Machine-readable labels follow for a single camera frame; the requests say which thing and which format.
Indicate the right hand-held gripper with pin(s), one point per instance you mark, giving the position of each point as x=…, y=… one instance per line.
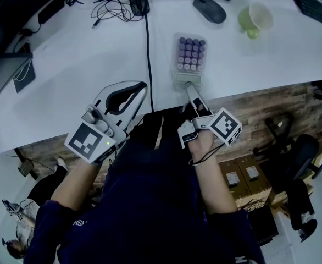
x=224, y=125

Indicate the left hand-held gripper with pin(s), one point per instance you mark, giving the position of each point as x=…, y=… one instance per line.
x=86, y=143

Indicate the purple-keyed numeric keypad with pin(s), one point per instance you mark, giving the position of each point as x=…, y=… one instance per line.
x=189, y=54

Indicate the person's right forearm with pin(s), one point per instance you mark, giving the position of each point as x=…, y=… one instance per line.
x=213, y=188

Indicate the person's left forearm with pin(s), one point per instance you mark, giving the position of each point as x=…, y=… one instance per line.
x=73, y=186

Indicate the person's right hand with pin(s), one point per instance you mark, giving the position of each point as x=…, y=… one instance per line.
x=203, y=144

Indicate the person's black trousers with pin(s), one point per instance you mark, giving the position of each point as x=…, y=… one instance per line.
x=161, y=158

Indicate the green cup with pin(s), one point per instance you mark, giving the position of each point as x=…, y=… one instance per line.
x=255, y=16

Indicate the black power adapter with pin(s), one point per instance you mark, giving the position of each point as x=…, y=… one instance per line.
x=51, y=8

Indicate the black office chair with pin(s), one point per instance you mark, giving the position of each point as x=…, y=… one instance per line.
x=295, y=153

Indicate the person's dark blue sweatshirt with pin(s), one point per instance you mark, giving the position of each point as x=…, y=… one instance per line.
x=150, y=224

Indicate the black flat case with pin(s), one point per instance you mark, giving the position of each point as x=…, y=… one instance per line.
x=262, y=224

